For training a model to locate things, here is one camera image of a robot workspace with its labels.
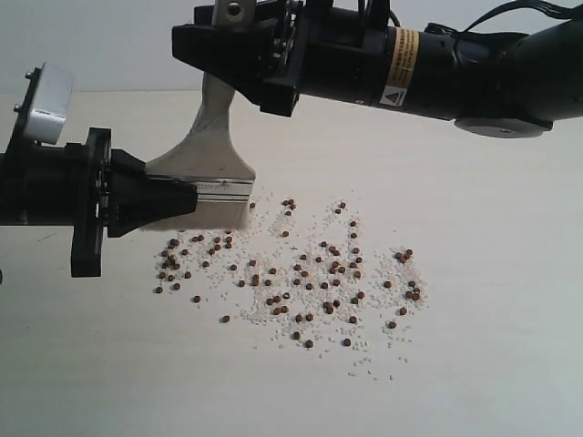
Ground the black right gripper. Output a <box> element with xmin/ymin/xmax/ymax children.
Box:
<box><xmin>171</xmin><ymin>1</ymin><xmax>392</xmax><ymax>117</ymax></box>

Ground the white paint brush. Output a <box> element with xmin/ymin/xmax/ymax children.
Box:
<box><xmin>143</xmin><ymin>73</ymin><xmax>256</xmax><ymax>231</ymax></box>

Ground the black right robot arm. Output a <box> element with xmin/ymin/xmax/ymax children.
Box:
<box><xmin>171</xmin><ymin>1</ymin><xmax>582</xmax><ymax>138</ymax></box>

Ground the scattered brown pellets and rice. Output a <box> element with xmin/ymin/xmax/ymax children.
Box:
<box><xmin>152</xmin><ymin>195</ymin><xmax>428</xmax><ymax>381</ymax></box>

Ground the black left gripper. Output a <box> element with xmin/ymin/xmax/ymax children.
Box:
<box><xmin>63</xmin><ymin>127</ymin><xmax>198</xmax><ymax>278</ymax></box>

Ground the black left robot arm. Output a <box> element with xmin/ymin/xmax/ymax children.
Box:
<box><xmin>1</xmin><ymin>127</ymin><xmax>198</xmax><ymax>278</ymax></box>

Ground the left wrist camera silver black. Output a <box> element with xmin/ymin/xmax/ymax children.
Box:
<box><xmin>13</xmin><ymin>62</ymin><xmax>74</xmax><ymax>145</ymax></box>

